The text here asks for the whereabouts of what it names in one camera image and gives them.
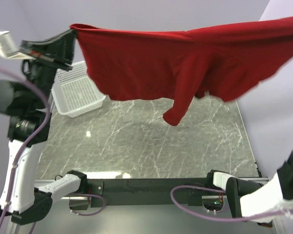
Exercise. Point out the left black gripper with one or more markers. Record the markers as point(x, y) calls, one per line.
point(60, 48)

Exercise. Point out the white plastic perforated basket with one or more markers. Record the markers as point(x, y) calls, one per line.
point(74, 93)

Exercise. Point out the red t shirt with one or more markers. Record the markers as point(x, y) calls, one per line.
point(224, 61)

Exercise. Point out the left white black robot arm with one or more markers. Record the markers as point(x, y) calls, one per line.
point(25, 101)

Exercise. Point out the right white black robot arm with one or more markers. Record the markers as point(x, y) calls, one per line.
point(248, 198)

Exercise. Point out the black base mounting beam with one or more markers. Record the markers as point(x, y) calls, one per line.
point(141, 191)

